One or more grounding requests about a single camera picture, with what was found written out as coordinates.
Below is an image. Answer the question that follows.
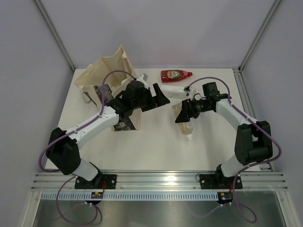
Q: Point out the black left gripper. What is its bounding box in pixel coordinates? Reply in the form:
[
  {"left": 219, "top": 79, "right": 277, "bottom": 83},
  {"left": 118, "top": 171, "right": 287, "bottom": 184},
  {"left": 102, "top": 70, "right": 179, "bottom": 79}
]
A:
[{"left": 132, "top": 84, "right": 169, "bottom": 112}]

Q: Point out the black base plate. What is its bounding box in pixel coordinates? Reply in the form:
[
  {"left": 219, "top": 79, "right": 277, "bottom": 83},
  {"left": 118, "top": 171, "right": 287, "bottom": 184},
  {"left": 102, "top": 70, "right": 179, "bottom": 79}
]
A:
[
  {"left": 74, "top": 173, "right": 117, "bottom": 190},
  {"left": 198, "top": 174, "right": 243, "bottom": 190}
]

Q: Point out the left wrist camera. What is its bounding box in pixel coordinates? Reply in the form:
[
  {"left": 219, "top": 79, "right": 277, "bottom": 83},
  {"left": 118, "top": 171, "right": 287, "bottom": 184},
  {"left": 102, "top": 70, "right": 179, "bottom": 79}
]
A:
[{"left": 136, "top": 73, "right": 148, "bottom": 88}]

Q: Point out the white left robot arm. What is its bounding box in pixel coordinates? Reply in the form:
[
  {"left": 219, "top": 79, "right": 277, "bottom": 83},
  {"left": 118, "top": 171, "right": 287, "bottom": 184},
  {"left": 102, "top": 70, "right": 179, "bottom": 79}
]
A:
[{"left": 45, "top": 80, "right": 170, "bottom": 189}]

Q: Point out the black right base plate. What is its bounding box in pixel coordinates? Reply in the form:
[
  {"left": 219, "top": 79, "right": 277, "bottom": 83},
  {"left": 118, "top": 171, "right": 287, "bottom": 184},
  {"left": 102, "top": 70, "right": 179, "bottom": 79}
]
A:
[{"left": 198, "top": 174, "right": 243, "bottom": 190}]

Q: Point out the right aluminium frame post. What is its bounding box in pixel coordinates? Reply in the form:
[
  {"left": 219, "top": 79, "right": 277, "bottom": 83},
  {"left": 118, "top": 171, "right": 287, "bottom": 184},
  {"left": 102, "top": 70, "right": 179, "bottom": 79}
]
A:
[{"left": 238, "top": 0, "right": 283, "bottom": 72}]

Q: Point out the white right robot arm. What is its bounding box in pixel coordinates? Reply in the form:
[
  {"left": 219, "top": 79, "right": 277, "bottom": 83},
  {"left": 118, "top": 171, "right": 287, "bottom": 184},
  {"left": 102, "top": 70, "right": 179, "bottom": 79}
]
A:
[{"left": 175, "top": 82, "right": 273, "bottom": 188}]

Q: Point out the aluminium mounting rail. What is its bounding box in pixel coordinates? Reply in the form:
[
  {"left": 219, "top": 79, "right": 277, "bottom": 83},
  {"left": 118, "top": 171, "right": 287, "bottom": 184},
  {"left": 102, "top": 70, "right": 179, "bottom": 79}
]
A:
[{"left": 31, "top": 170, "right": 288, "bottom": 191}]

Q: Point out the white bottle black cap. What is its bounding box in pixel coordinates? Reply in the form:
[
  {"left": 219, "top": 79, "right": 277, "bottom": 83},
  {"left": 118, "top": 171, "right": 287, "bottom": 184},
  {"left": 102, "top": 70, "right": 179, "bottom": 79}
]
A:
[{"left": 160, "top": 85, "right": 189, "bottom": 99}]

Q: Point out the right side aluminium rail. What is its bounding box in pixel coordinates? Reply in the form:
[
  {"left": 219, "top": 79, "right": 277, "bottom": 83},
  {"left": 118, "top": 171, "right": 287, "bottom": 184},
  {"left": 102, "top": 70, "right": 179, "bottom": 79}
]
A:
[{"left": 233, "top": 68, "right": 275, "bottom": 172}]

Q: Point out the white slotted cable duct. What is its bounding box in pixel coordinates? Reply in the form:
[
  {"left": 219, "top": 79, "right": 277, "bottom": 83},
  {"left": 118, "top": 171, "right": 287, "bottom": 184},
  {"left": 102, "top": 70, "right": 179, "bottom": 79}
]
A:
[{"left": 41, "top": 191, "right": 218, "bottom": 201}]

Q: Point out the left aluminium frame post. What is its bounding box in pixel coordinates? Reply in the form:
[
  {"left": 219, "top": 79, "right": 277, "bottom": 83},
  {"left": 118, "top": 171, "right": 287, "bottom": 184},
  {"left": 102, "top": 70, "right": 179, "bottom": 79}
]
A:
[{"left": 33, "top": 0, "right": 76, "bottom": 72}]

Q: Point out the beige canvas tote bag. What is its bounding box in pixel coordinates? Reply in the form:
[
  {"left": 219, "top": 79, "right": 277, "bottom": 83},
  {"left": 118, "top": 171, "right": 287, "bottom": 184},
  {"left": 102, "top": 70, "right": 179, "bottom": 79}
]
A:
[{"left": 74, "top": 44, "right": 143, "bottom": 132}]

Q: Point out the red dish soap bottle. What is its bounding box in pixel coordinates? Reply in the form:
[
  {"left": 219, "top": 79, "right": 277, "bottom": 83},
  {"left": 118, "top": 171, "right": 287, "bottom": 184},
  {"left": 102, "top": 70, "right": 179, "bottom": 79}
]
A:
[{"left": 160, "top": 70, "right": 193, "bottom": 83}]

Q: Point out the clear amber soap bottle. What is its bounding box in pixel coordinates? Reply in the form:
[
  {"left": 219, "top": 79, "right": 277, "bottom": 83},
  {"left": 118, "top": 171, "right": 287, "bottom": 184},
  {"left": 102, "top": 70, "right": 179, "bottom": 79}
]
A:
[{"left": 172, "top": 103, "right": 193, "bottom": 140}]

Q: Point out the aluminium frame post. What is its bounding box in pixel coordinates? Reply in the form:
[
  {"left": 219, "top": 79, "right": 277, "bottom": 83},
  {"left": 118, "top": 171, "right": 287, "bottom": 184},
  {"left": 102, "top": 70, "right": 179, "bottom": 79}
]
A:
[
  {"left": 33, "top": 0, "right": 76, "bottom": 72},
  {"left": 238, "top": 0, "right": 283, "bottom": 72}
]

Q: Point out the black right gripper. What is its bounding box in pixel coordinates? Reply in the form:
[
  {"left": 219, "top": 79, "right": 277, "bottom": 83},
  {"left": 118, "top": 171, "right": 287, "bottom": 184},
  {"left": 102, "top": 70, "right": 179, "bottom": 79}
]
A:
[{"left": 176, "top": 97, "right": 212, "bottom": 123}]

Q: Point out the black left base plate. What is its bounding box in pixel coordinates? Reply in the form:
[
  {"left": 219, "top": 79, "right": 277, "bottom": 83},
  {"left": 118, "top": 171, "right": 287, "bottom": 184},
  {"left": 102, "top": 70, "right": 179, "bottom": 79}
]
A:
[{"left": 74, "top": 173, "right": 117, "bottom": 190}]

